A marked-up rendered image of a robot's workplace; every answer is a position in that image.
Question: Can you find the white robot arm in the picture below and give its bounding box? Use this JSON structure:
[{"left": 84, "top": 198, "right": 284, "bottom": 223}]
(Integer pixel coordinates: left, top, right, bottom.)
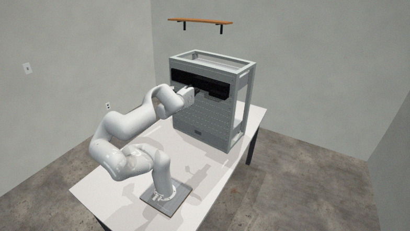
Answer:
[{"left": 88, "top": 84, "right": 184, "bottom": 202}]

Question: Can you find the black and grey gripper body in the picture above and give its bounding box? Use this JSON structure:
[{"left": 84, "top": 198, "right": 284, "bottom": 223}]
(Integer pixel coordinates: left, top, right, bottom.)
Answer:
[{"left": 176, "top": 86, "right": 195, "bottom": 109}]

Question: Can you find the grey server rack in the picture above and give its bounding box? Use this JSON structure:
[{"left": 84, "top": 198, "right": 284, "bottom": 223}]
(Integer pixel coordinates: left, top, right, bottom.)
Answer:
[{"left": 169, "top": 50, "right": 256, "bottom": 154}]

